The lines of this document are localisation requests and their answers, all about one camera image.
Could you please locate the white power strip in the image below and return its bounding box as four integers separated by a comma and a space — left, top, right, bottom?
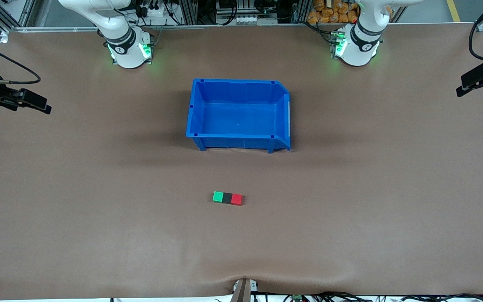
139, 3, 171, 18

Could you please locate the orange packet pile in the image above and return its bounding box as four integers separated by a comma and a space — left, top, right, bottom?
307, 0, 359, 24

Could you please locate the blue plastic storage bin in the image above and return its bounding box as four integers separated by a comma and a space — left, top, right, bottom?
185, 78, 291, 154

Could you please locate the brown table mat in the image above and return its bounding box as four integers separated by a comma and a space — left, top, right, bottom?
0, 23, 483, 300

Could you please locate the metal table clamp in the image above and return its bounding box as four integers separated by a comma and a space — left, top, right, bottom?
231, 278, 259, 302

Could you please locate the aluminium table edge rail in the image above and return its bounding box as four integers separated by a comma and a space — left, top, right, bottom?
9, 22, 483, 33

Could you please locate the black cable bundle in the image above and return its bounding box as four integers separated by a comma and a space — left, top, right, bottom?
262, 292, 483, 302

